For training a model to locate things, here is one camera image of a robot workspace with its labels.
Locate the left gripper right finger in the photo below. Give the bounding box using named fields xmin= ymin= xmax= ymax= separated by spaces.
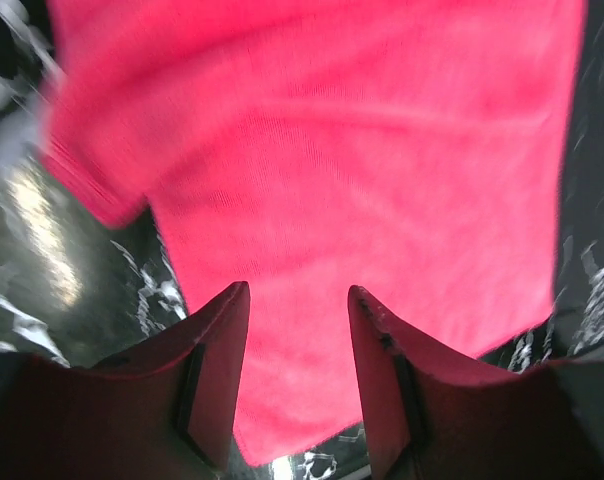
xmin=348 ymin=286 xmax=604 ymax=479

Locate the pink towel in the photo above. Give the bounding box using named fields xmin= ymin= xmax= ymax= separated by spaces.
xmin=45 ymin=1 xmax=585 ymax=466

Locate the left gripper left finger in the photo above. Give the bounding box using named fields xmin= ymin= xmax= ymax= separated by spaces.
xmin=0 ymin=282 xmax=250 ymax=479

